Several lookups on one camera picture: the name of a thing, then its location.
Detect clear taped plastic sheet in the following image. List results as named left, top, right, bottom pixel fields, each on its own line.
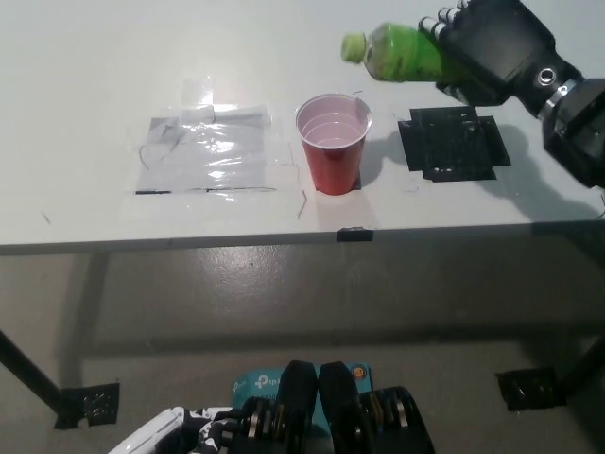
left=125, top=78, right=303, bottom=195

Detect black tape square patch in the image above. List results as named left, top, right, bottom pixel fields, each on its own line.
left=397, top=106, right=512, bottom=183

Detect green tea plastic bottle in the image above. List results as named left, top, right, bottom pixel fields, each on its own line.
left=340, top=22, right=474, bottom=87

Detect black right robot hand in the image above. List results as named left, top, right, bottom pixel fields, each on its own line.
left=418, top=0, right=583, bottom=119

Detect black robot torso blocks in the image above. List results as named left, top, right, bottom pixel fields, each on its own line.
left=231, top=359, right=436, bottom=454

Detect white and black left hand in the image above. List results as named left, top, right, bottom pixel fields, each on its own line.
left=112, top=405, right=238, bottom=454

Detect black metal table leg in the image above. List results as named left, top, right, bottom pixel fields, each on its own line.
left=0, top=328, right=65, bottom=422

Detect teal tp-link box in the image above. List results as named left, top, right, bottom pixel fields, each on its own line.
left=231, top=362, right=374, bottom=429

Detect red plastic cup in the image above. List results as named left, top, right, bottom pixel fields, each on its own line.
left=295, top=93, right=373, bottom=195

